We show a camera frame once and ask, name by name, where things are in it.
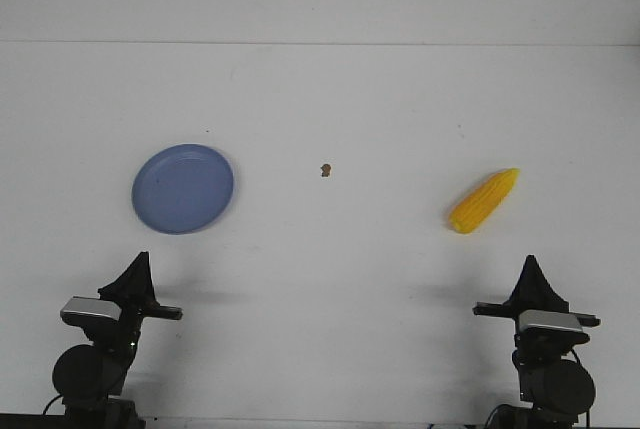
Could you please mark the blue round plate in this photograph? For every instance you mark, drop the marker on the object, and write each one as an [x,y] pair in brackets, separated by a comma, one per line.
[182,189]

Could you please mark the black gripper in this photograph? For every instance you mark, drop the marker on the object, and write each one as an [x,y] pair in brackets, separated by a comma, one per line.
[533,304]
[135,286]

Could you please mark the yellow corn cob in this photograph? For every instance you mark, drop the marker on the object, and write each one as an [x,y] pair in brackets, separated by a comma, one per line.
[477,206]

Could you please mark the small brown table stain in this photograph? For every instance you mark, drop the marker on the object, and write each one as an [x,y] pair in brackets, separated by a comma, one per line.
[326,170]

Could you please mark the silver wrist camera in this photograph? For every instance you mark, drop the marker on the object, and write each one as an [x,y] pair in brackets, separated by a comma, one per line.
[547,320]
[79,311]

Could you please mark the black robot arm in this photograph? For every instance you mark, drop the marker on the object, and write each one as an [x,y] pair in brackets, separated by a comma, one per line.
[552,379]
[89,378]

